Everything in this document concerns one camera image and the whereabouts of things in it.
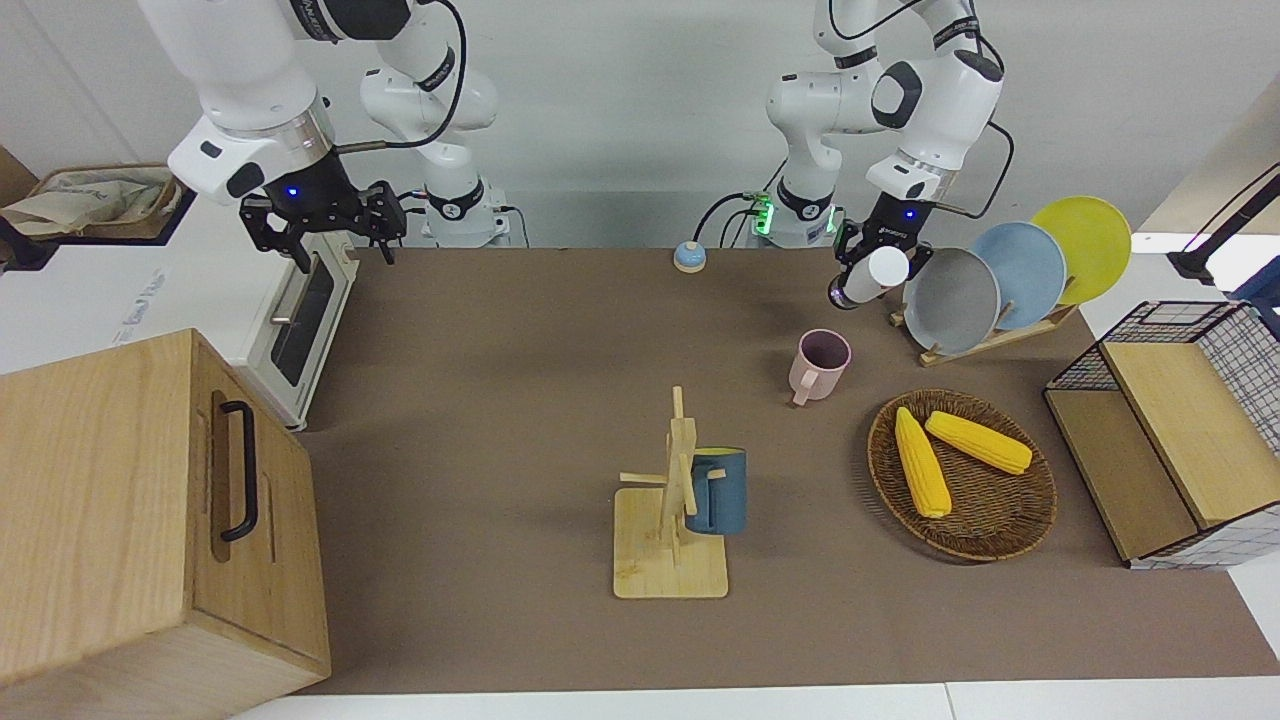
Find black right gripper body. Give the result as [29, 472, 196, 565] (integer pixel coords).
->
[239, 158, 409, 251]

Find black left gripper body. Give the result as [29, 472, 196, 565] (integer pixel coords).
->
[833, 193, 938, 265]

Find pink mug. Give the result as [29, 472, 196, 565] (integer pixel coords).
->
[787, 328, 853, 408]

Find grey plate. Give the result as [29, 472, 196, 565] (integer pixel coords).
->
[902, 246, 1002, 356]

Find white toaster oven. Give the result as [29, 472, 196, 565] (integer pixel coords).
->
[90, 188, 360, 432]

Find wooden plate rack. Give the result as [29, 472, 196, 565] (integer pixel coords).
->
[889, 300, 1080, 369]

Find light blue plate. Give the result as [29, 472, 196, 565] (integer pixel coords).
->
[969, 220, 1069, 332]

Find brown table mat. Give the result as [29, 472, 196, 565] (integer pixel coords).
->
[295, 247, 1280, 696]

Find yellow plate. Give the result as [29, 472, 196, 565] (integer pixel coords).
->
[1029, 195, 1134, 307]

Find yellow corn cob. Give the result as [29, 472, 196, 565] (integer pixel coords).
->
[924, 409, 1034, 476]
[894, 405, 954, 520]

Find dark blue mug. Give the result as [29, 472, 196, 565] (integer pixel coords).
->
[684, 446, 749, 537]

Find dark tray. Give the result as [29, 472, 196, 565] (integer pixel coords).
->
[0, 163, 194, 273]

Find brown wicker basket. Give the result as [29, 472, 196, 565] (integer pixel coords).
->
[866, 388, 1059, 564]

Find wooden cabinet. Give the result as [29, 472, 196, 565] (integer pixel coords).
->
[0, 328, 333, 720]

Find wooden mug tree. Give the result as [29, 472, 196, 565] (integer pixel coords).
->
[612, 385, 731, 601]

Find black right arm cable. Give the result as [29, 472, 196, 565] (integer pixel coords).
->
[335, 0, 469, 153]

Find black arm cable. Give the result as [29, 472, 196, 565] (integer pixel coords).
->
[335, 0, 469, 153]
[828, 0, 1017, 219]

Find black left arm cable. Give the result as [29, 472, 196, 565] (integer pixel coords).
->
[828, 0, 1017, 219]

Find black cabinet handle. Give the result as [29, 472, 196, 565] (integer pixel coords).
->
[218, 399, 261, 544]

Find wire basket with wooden shelf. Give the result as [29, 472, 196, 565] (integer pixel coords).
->
[1042, 299, 1280, 572]

